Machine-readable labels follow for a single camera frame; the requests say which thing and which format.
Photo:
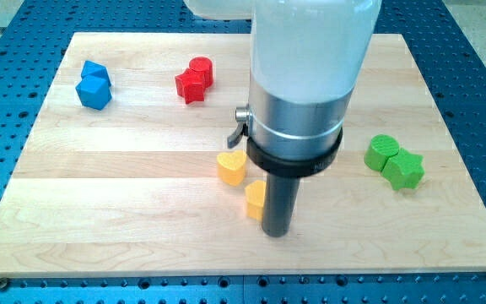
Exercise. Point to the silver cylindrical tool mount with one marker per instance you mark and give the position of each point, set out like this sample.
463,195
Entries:
289,139

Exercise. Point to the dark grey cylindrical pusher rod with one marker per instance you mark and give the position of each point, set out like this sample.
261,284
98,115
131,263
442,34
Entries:
280,196

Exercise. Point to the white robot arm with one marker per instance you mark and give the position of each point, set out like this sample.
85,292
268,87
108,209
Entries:
305,59

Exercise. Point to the yellow hexagon block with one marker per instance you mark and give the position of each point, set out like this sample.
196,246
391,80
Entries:
255,198

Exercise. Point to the yellow heart block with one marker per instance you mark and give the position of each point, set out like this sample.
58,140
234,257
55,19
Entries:
231,167

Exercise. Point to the green cylinder block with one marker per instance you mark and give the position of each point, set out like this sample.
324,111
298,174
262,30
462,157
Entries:
381,148

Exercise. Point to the green star block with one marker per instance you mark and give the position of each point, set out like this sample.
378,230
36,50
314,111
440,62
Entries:
404,170

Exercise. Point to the red star block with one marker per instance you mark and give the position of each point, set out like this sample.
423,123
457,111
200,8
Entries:
190,85

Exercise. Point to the red cylinder block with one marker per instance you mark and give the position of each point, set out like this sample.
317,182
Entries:
204,66

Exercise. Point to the light wooden board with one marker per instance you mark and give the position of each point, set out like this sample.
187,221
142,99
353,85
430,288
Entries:
133,190

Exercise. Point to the blue cube block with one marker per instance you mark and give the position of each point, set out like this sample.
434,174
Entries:
94,92

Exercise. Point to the blue pentagon block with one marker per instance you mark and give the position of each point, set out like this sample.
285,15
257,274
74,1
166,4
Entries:
95,69

